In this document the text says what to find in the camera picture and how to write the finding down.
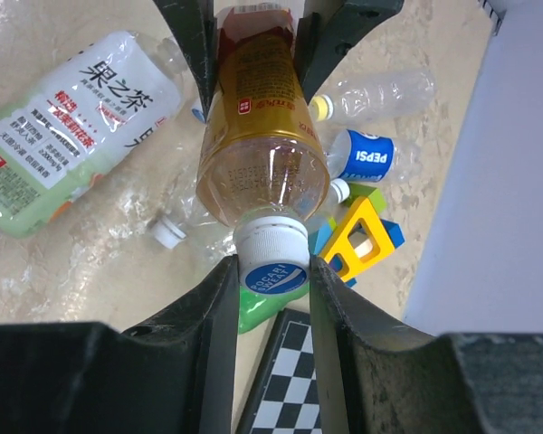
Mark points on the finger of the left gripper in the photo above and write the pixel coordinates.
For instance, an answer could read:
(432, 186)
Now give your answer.
(194, 26)
(329, 29)

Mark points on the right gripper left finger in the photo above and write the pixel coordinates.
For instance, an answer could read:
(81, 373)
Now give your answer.
(171, 373)

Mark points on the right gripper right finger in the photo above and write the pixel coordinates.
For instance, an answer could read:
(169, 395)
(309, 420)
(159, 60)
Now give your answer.
(376, 374)

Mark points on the amber tea bottle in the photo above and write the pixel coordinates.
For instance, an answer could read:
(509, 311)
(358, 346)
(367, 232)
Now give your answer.
(260, 150)

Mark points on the clear bottle white cap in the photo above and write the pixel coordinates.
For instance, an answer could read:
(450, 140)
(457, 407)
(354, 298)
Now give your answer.
(338, 193)
(186, 222)

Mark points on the white blue bottle cap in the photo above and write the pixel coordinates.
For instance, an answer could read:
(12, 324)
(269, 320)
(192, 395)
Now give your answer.
(273, 255)

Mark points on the clear bottle yellow cap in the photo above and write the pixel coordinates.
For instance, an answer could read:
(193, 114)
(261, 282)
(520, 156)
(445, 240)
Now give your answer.
(370, 98)

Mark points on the green plastic bottle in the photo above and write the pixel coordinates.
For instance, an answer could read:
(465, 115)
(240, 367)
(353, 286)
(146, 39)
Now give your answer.
(254, 309)

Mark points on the blue pepsi bottle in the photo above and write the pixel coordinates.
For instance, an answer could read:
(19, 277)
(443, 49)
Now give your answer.
(354, 155)

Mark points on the white green tea bottle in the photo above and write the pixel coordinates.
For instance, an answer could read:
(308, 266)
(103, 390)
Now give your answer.
(78, 122)

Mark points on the black white chessboard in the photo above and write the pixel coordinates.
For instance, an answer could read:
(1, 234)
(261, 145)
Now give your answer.
(284, 394)

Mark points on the yellow triangle toy block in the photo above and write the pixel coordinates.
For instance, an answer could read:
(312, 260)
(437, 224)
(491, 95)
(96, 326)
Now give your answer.
(359, 242)

